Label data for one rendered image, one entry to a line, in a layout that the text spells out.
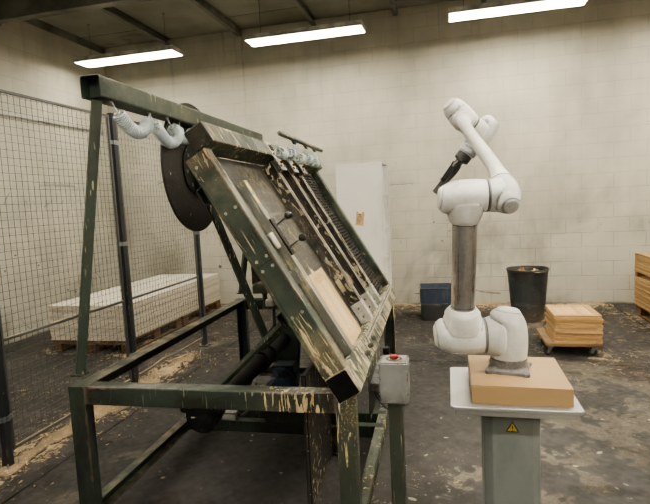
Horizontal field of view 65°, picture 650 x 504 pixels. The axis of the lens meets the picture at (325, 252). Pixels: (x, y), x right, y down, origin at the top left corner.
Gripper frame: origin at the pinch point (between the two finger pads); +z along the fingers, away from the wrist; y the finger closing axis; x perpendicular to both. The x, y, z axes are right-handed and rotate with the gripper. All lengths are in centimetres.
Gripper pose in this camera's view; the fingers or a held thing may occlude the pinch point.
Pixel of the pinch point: (439, 187)
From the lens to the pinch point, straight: 262.2
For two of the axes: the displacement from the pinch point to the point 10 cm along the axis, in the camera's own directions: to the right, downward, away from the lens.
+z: -6.1, 7.8, 1.2
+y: -3.4, -1.2, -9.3
